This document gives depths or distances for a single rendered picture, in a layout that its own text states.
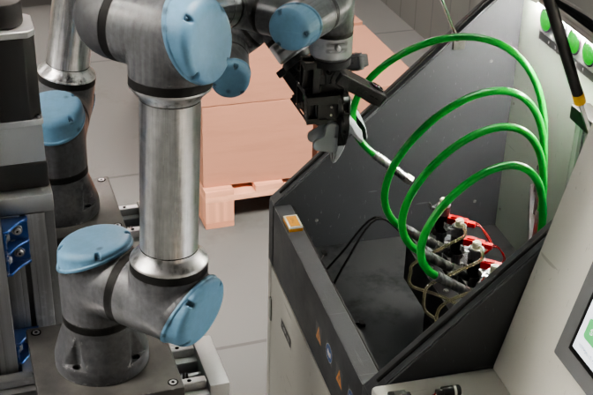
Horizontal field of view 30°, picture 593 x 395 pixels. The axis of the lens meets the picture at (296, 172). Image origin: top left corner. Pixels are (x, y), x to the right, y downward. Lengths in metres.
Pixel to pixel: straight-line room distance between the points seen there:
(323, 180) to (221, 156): 1.66
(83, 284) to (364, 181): 0.93
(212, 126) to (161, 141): 2.47
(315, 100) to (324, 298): 0.41
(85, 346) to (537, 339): 0.72
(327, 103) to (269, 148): 2.13
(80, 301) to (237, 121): 2.34
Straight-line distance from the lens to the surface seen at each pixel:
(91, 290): 1.70
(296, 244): 2.28
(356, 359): 1.98
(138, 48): 1.47
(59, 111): 2.14
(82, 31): 1.53
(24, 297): 1.98
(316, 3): 1.83
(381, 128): 2.40
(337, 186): 2.44
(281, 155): 4.11
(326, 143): 2.01
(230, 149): 4.04
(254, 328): 3.64
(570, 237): 1.78
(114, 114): 5.05
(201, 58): 1.45
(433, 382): 1.90
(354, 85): 1.98
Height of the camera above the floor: 2.17
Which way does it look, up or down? 29 degrees down
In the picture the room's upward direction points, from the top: 2 degrees clockwise
